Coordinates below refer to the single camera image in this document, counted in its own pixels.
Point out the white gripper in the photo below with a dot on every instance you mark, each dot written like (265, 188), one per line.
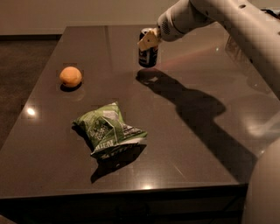
(168, 28)

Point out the blue pepsi can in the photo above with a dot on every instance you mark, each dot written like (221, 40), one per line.
(149, 57)

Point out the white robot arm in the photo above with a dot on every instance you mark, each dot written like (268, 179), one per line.
(257, 33)

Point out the orange fruit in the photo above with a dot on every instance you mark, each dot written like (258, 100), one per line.
(70, 77)

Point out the green chip bag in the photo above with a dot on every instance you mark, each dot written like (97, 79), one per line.
(107, 132)

